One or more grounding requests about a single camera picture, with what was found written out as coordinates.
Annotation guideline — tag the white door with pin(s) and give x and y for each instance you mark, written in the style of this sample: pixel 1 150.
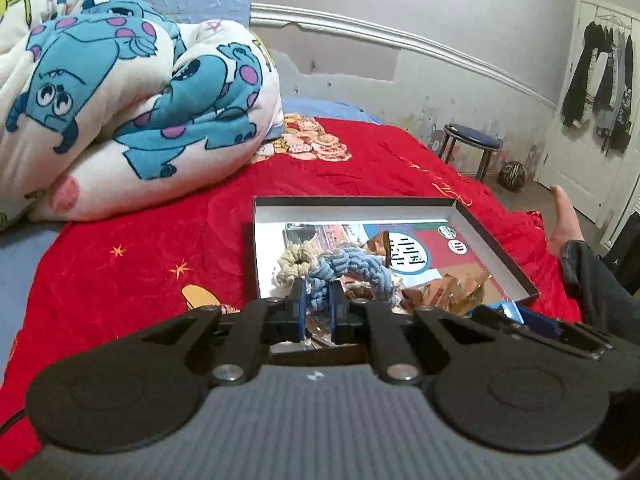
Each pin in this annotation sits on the white door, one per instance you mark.
pixel 591 133

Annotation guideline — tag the dark jeans leg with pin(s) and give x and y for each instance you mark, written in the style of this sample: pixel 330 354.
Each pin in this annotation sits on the dark jeans leg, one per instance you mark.
pixel 604 302

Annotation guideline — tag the bare foot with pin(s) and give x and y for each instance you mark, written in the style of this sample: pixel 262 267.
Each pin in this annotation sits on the bare foot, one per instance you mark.
pixel 567 227

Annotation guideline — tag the brown paper packet with text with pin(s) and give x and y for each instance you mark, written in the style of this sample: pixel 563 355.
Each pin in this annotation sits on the brown paper packet with text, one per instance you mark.
pixel 457 296

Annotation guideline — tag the patterned ball on floor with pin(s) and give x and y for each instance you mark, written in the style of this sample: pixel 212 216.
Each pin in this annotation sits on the patterned ball on floor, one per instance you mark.
pixel 512 176

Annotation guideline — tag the round blue stool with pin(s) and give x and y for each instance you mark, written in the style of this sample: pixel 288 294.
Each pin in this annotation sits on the round blue stool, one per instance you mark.
pixel 473 138

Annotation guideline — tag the blue pillow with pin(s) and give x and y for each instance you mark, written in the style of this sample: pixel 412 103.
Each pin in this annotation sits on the blue pillow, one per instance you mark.
pixel 197 11

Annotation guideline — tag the cartoon monster print duvet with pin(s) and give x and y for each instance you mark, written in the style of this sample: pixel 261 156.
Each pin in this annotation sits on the cartoon monster print duvet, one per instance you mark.
pixel 108 106

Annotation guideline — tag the blue knitted scrunchie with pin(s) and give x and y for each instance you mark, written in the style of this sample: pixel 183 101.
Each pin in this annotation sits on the blue knitted scrunchie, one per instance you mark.
pixel 332 266

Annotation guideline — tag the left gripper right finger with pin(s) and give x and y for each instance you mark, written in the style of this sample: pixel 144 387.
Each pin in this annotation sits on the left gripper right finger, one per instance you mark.
pixel 373 325

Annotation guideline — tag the red bedspread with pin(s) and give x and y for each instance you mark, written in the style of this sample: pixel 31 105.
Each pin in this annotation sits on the red bedspread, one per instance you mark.
pixel 107 279

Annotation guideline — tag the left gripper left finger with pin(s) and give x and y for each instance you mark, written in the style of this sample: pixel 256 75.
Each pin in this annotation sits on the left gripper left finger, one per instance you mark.
pixel 251 332

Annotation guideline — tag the black cardboard box lid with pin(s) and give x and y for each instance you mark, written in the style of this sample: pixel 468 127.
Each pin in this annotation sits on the black cardboard box lid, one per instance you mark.
pixel 271 214

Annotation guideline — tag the hanging dark clothes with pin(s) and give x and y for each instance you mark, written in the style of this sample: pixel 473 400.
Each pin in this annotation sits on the hanging dark clothes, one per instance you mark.
pixel 602 84

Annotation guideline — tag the beige brown scrunchie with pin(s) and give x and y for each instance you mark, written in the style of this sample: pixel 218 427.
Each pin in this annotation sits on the beige brown scrunchie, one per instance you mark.
pixel 295 262

